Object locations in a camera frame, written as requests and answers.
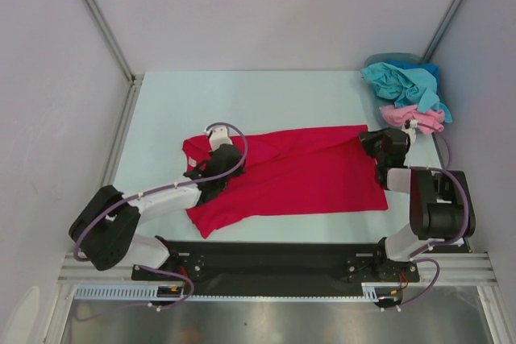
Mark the pink t shirt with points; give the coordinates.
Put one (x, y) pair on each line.
(432, 120)

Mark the right aluminium frame post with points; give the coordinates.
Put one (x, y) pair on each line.
(442, 29)

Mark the red t shirt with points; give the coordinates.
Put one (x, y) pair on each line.
(295, 172)

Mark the right light blue cable duct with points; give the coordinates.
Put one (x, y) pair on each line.
(387, 290)

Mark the left light blue cable duct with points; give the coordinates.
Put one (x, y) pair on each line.
(128, 292)

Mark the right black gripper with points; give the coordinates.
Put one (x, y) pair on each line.
(371, 141)

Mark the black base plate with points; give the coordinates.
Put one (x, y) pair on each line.
(285, 269)

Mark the left aluminium frame post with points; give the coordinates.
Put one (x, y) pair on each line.
(108, 37)

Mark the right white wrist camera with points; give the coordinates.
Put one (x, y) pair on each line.
(410, 127)

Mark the dark blue t shirt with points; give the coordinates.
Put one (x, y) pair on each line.
(429, 67)

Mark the aluminium frame post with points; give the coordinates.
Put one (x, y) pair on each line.
(442, 29)
(108, 37)

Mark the light blue cable duct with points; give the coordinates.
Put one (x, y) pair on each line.
(387, 290)
(128, 292)

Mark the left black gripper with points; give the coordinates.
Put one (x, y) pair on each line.
(237, 172)

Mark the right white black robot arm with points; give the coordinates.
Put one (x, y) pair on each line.
(440, 208)

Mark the grey plastic bin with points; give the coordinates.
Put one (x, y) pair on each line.
(399, 56)

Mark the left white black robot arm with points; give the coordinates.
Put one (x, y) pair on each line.
(105, 232)

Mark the light blue t shirt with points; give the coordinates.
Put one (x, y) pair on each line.
(405, 87)

